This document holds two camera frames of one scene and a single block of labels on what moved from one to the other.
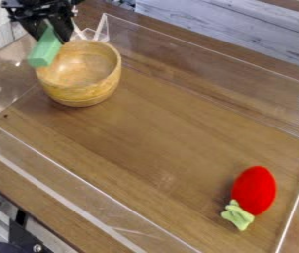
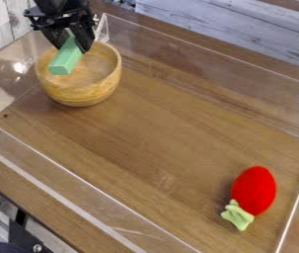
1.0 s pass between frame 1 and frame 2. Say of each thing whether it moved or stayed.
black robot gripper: moved
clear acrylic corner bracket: stayed
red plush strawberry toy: stayed
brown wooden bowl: stayed
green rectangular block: moved
